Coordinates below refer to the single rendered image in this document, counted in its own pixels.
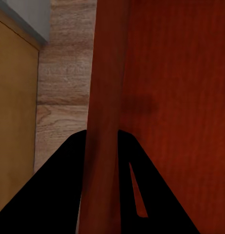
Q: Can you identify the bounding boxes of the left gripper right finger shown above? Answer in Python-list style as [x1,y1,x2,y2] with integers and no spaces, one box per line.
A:
[118,130,200,234]

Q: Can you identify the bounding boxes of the storage box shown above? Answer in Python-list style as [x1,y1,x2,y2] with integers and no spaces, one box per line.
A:
[78,0,225,234]

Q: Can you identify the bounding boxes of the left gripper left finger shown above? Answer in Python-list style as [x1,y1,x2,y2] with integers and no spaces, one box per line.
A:
[0,130,87,234]

